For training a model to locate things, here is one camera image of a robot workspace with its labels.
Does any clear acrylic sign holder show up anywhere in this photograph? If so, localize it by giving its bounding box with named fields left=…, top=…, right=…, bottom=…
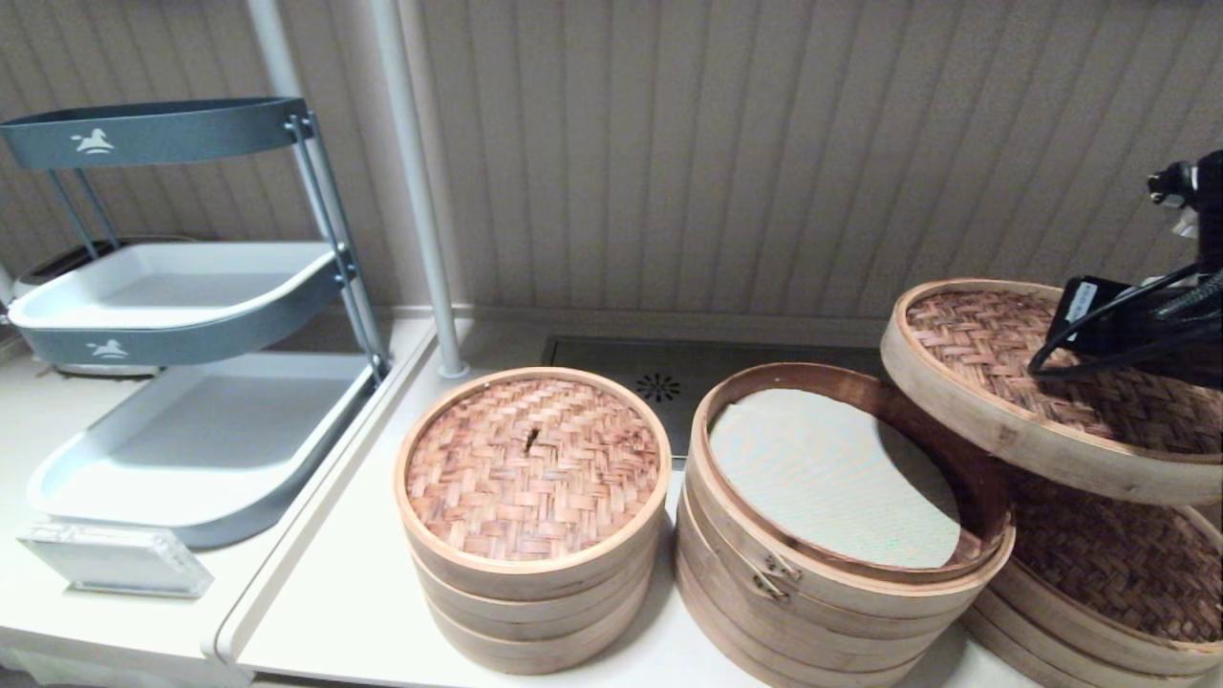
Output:
left=15, top=521, right=215, bottom=600

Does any small bamboo steamer basket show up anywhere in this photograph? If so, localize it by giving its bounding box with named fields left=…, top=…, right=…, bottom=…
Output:
left=425, top=592, right=653, bottom=677
left=411, top=535, right=662, bottom=643

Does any grey storage rack tray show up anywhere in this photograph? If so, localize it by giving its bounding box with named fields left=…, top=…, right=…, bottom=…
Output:
left=0, top=96, right=311, bottom=172
left=8, top=239, right=347, bottom=368
left=27, top=352, right=379, bottom=550

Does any right bamboo steamer with lid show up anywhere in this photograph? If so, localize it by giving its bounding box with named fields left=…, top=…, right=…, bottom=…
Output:
left=994, top=466, right=1223, bottom=677

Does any grey metal rack frame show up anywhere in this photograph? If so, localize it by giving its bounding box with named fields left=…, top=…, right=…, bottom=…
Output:
left=46, top=115, right=392, bottom=380

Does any large bamboo steamer basket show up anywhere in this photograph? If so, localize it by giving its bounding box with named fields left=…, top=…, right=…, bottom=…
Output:
left=686, top=361, right=1016, bottom=627
left=673, top=506, right=966, bottom=688
left=960, top=602, right=1223, bottom=688

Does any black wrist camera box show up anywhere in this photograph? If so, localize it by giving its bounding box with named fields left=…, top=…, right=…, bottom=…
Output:
left=1044, top=275, right=1130, bottom=356

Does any black braided sleeve cable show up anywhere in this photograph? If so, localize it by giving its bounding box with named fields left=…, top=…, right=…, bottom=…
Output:
left=1158, top=271, right=1223, bottom=318

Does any dark steel drain tray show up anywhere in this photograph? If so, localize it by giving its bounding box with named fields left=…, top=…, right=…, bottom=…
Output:
left=541, top=334, right=894, bottom=458

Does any white round support pole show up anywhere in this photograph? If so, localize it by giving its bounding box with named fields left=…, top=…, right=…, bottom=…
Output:
left=371, top=0, right=470, bottom=381
left=247, top=0, right=309, bottom=102

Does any large woven bamboo steamer lid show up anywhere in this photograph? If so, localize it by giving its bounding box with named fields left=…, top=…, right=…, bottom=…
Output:
left=880, top=278, right=1223, bottom=507

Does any white round steamer liner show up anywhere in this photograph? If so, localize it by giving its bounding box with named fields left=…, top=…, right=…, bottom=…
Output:
left=707, top=387, right=964, bottom=570

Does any small woven bamboo steamer lid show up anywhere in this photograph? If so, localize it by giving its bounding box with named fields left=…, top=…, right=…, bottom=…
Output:
left=396, top=368, right=672, bottom=603

